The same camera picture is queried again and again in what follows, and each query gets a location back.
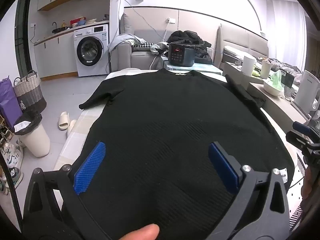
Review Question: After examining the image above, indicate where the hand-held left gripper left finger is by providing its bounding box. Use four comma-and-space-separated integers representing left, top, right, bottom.
22, 141, 113, 240

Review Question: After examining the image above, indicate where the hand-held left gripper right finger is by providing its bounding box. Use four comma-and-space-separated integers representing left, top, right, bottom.
208, 141, 292, 240

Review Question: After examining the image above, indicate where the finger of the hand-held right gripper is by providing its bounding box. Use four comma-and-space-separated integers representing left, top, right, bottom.
292, 121, 314, 137
286, 131, 320, 153

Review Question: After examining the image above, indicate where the black knit sweater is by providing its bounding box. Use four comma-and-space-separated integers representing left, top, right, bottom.
79, 69, 295, 240

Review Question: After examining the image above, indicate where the grey clothes heap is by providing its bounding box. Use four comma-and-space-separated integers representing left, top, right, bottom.
107, 33, 145, 52

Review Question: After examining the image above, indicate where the person's right hand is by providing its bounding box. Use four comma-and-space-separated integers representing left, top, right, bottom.
301, 167, 315, 205

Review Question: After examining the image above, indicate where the person's left hand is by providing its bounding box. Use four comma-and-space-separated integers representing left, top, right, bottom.
117, 224, 160, 240

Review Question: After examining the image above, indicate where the beige checkered table cover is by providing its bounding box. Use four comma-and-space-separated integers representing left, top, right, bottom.
54, 67, 304, 240

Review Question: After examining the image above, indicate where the white bowl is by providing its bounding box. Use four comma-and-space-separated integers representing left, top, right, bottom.
262, 79, 282, 97

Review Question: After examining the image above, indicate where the black box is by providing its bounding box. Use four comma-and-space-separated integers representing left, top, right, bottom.
281, 71, 297, 89

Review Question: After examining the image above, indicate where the black white patterned rug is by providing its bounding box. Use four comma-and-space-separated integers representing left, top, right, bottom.
287, 152, 308, 230

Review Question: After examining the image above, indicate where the white trash bin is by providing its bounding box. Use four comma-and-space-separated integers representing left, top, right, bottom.
14, 111, 50, 158

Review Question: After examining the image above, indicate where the white cup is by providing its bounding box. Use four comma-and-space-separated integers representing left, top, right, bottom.
260, 60, 272, 78

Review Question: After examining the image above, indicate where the row of shoes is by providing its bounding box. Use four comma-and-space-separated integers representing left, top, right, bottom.
0, 124, 25, 196

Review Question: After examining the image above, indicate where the white paper towel roll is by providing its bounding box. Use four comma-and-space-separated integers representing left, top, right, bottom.
241, 55, 257, 76

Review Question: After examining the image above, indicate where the woven laundry basket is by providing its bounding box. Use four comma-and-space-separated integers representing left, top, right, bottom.
13, 70, 47, 111

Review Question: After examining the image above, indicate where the white curtain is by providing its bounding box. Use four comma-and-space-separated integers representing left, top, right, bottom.
271, 0, 307, 70

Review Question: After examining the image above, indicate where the white pillow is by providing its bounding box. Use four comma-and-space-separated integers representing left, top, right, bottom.
223, 45, 244, 57

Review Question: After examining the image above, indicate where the purple bag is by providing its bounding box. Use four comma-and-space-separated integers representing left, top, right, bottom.
0, 78, 23, 128

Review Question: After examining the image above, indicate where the bed with padded headboard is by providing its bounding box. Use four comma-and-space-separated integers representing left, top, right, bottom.
217, 24, 269, 68

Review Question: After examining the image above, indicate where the white base cabinet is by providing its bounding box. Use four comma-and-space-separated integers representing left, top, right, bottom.
34, 31, 78, 80

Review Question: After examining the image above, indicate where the dark blue rice cooker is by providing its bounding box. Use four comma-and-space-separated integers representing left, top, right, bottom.
168, 42, 196, 67

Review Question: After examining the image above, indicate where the white washing machine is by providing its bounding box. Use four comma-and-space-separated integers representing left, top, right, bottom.
73, 24, 110, 77

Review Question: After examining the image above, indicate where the grey sofa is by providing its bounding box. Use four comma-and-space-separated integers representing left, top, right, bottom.
117, 12, 218, 70

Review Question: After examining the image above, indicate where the grey white cloth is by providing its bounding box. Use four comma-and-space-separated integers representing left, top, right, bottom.
150, 41, 170, 55

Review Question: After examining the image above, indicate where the black jacket pile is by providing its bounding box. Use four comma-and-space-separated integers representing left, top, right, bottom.
166, 30, 213, 65

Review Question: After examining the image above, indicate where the kitchen counter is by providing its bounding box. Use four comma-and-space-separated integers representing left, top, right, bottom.
34, 20, 110, 47

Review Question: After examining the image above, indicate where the dark door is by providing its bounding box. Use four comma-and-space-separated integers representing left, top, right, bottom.
15, 0, 33, 80

